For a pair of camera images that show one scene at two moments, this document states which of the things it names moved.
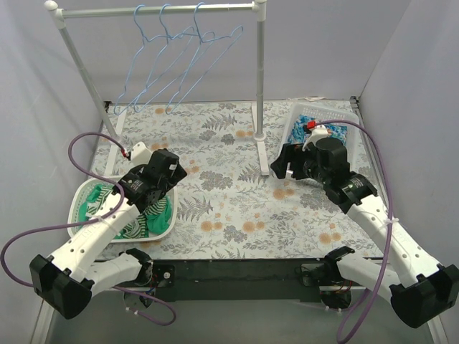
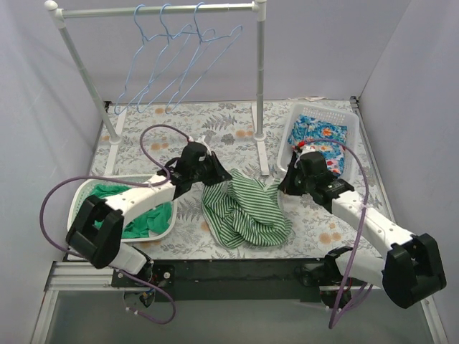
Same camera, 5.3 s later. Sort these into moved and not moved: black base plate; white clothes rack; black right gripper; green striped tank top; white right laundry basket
Moved: black right gripper; green striped tank top
Not moved: white right laundry basket; black base plate; white clothes rack
